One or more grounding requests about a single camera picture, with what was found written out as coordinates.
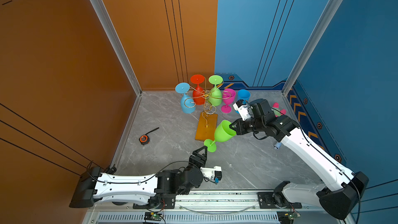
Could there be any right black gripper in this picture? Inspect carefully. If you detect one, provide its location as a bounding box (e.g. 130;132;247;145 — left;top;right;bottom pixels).
227;116;265;135

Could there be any green wine glass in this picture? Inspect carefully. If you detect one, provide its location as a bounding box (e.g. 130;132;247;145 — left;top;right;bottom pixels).
204;120;235;152
208;75;223;106

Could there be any pink wine glass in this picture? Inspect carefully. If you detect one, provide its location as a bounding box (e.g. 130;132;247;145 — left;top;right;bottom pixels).
221;88;236;114

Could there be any light blue wine glass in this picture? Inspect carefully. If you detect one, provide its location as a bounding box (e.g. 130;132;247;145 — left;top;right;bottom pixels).
175;83;196;114

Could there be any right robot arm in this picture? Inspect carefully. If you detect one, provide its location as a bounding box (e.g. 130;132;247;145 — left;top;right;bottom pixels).
229;99;369;220

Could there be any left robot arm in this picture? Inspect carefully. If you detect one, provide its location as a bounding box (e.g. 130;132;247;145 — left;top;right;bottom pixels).
69;146;207;208

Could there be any wooden rack base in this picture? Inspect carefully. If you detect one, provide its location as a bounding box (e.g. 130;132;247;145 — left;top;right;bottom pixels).
195;112;218;142

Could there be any red wine glass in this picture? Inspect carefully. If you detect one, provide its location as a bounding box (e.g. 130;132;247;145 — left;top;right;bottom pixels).
190;74;205;105

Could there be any white pink plush toy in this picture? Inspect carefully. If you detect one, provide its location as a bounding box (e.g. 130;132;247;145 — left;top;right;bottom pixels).
272;102;287;117

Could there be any small blue grey clip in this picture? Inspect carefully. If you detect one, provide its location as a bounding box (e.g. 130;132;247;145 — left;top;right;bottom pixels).
274;142;282;150

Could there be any orange black tape measure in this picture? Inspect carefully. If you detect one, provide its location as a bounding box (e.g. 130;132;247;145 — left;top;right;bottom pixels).
139;127;159;145

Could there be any left circuit board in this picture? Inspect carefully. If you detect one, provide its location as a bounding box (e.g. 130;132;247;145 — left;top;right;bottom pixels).
143;212;166;224

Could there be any circuit board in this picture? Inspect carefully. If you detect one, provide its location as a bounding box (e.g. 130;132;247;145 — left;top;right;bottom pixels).
277;212;301;224
143;212;166;224

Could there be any right circuit board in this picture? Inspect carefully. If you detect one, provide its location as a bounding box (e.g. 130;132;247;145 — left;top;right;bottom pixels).
277;212;301;224

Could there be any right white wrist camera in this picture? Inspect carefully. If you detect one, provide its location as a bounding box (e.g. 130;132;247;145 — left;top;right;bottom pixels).
233;100;252;121

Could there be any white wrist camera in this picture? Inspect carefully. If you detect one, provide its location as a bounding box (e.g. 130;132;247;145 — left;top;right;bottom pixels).
233;100;252;121
200;166;222;184

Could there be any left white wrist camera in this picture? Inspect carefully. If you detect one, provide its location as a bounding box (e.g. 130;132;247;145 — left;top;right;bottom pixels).
200;166;222;184

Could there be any gold wire glass rack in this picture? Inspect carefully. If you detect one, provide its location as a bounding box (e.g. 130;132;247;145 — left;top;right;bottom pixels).
175;74;233;130

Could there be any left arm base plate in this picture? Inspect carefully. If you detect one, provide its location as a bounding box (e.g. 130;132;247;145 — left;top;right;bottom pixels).
133;194;176;210

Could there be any aluminium front rail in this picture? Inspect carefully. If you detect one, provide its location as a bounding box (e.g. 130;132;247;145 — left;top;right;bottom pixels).
83;190;356;224

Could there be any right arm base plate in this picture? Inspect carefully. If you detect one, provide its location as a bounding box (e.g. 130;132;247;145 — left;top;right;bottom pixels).
257;191;302;209

